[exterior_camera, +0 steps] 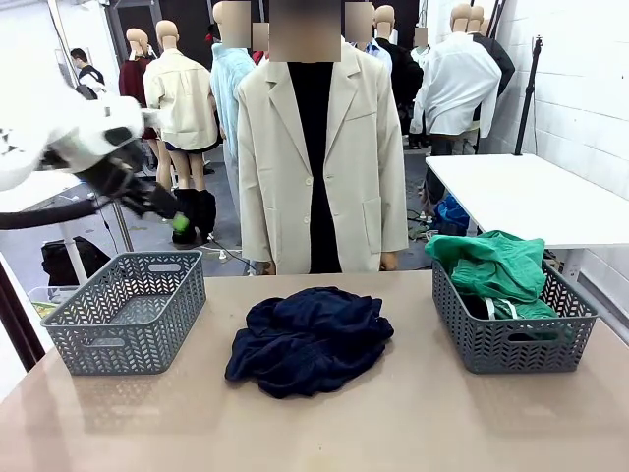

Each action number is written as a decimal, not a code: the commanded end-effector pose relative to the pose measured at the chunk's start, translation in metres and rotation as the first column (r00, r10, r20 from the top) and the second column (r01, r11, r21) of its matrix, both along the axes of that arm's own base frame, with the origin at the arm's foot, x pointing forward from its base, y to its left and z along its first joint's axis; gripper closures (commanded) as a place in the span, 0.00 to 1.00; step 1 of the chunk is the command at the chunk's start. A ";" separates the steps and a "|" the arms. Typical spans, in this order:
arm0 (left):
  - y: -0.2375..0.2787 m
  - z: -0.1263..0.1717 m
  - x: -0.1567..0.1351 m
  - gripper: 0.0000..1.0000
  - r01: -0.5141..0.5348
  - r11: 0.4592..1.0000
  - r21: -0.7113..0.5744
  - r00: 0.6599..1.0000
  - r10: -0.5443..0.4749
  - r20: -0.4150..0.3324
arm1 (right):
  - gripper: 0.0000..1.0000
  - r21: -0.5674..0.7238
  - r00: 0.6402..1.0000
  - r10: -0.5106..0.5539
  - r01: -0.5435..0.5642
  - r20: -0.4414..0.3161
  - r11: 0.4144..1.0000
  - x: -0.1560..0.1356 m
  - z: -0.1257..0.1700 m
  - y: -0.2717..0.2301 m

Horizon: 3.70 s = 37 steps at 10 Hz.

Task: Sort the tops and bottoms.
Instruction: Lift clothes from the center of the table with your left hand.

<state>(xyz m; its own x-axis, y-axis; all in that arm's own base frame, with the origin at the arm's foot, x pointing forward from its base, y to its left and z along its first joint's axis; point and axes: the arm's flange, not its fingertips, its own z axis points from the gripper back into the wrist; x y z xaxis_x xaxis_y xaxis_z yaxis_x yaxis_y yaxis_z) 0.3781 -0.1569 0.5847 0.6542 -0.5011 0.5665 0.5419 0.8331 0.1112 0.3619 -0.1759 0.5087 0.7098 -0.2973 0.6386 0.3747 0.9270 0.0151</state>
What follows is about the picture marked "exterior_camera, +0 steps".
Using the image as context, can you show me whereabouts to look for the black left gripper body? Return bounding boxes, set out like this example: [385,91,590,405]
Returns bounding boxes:
[83,147,171,218]

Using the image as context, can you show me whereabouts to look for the green garment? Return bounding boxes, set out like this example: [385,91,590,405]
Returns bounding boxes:
[425,229,574,345]

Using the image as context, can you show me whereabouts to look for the black trousers at mannequin feet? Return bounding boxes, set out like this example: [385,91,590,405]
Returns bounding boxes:
[171,188,218,245]

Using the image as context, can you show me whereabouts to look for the silver metal pole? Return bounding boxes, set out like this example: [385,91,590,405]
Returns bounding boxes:
[113,199,135,253]

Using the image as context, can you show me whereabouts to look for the black bag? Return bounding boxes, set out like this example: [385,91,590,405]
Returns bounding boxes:
[41,235,112,287]

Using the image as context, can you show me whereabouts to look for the mannequin in cream jacket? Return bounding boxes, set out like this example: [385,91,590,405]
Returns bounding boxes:
[143,20,221,198]

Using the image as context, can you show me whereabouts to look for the mannequin in dark red sweater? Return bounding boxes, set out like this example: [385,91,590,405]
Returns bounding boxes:
[119,28,159,144]

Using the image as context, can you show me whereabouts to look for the person in beige blazer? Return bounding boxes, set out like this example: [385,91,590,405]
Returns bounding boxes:
[237,0,410,276]

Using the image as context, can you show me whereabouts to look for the person in black vest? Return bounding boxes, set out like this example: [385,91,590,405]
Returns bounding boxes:
[70,47,106,99]

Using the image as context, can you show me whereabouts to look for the grey plastic woven basket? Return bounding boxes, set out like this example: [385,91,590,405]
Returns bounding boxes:
[430,258,600,375]
[40,250,207,378]

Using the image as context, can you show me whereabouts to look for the mannequin in light blue fleece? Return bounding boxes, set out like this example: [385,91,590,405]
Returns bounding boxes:
[210,0,257,217]

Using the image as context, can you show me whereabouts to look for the clear plastic bin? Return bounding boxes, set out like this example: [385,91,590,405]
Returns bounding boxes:
[27,286,65,319]

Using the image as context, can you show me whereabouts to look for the mannequin in red hoodie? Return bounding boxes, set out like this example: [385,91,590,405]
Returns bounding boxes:
[251,22,270,64]

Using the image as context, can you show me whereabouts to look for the mannequin red top blue shirt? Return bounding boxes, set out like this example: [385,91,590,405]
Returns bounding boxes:
[343,2,394,75]

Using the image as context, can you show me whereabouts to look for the blue bag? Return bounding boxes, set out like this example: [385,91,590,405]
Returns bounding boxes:
[434,194,469,236]

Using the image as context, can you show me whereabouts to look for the mannequin in white shirt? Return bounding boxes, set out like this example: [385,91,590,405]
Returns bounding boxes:
[409,3,503,151]

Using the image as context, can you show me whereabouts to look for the white rectangular table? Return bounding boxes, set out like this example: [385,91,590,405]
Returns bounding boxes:
[425,153,629,286]

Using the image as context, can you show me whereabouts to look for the black tripod stand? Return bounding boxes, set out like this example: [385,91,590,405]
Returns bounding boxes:
[514,34,545,156]

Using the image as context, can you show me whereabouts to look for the white floor cable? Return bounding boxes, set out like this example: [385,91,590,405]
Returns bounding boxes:
[205,238,257,269]

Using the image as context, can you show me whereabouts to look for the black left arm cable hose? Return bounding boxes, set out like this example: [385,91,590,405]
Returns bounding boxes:
[0,196,112,231]

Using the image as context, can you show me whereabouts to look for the dark brown post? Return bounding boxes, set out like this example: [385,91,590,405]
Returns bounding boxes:
[0,255,46,373]

